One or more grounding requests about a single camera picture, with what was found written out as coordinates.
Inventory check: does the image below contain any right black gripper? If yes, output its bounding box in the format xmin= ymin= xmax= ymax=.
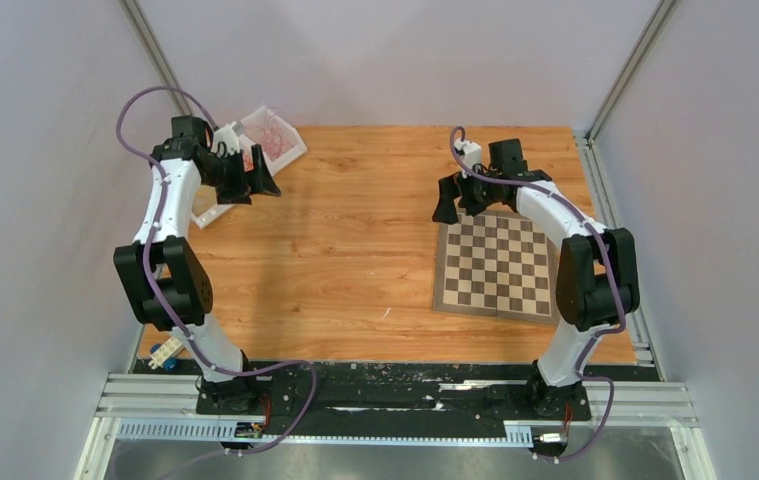
xmin=432 ymin=163 xmax=501 ymax=225

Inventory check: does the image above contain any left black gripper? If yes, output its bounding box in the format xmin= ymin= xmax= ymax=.
xmin=203 ymin=145 xmax=281 ymax=206

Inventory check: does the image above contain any purple thin cable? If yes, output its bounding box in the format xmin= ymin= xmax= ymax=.
xmin=249 ymin=109 xmax=299 ymax=160

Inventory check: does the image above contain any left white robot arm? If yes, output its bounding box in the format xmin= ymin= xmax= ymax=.
xmin=113 ymin=115 xmax=281 ymax=414

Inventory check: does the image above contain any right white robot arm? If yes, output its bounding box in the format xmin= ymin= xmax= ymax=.
xmin=432 ymin=127 xmax=640 ymax=419

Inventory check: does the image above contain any white three-compartment tray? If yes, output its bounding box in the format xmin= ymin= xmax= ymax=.
xmin=190 ymin=105 xmax=309 ymax=231

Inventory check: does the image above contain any wooden chessboard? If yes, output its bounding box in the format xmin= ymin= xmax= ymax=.
xmin=432 ymin=211 xmax=559 ymax=326

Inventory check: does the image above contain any white blue toy car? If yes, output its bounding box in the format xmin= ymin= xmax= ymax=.
xmin=147 ymin=337 xmax=184 ymax=372

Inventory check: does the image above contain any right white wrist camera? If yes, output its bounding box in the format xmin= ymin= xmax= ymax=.
xmin=452 ymin=139 xmax=482 ymax=178

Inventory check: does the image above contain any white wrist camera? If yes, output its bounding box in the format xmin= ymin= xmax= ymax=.
xmin=452 ymin=139 xmax=482 ymax=178
xmin=211 ymin=121 xmax=249 ymax=157

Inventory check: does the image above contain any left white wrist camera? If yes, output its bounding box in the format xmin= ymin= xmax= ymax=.
xmin=211 ymin=121 xmax=249 ymax=157

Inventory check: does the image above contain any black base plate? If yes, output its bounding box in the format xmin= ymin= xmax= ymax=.
xmin=133 ymin=358 xmax=662 ymax=440

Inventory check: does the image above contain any aluminium frame rail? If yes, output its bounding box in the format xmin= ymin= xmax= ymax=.
xmin=96 ymin=374 xmax=699 ymax=447

